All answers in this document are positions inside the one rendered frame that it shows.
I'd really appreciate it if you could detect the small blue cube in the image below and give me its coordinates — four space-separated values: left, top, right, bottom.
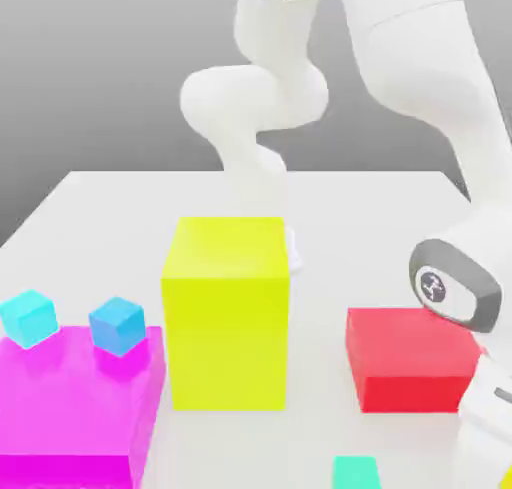
88 295 148 359

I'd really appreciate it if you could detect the large magenta box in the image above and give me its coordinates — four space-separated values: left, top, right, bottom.
0 324 167 489

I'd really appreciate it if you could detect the small cyan cube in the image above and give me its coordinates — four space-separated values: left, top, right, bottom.
0 289 61 351

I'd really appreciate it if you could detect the large red box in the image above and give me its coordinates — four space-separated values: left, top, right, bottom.
345 306 486 414

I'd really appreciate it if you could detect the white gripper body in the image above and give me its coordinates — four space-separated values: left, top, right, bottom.
456 351 512 439

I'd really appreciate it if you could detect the large yellow box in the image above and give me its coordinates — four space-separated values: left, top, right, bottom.
160 215 291 413

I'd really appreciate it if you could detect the small mint green cube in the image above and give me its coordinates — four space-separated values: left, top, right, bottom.
331 455 382 489

